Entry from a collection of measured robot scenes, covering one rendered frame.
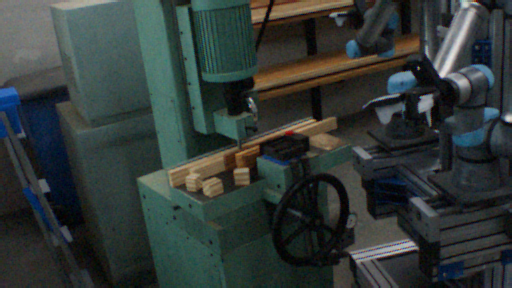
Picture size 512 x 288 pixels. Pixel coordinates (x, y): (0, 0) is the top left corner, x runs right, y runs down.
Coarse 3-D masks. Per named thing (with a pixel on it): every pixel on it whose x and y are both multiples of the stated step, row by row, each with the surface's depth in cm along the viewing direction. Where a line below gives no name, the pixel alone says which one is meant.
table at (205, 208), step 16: (320, 160) 185; (336, 160) 190; (224, 176) 179; (256, 176) 176; (176, 192) 175; (192, 192) 170; (224, 192) 168; (240, 192) 169; (256, 192) 173; (272, 192) 171; (304, 192) 171; (192, 208) 168; (208, 208) 164; (224, 208) 167
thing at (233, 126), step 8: (216, 112) 186; (224, 112) 185; (216, 120) 186; (224, 120) 182; (232, 120) 178; (240, 120) 177; (248, 120) 179; (216, 128) 188; (224, 128) 183; (232, 128) 179; (240, 128) 178; (232, 136) 181; (240, 136) 179; (248, 136) 180
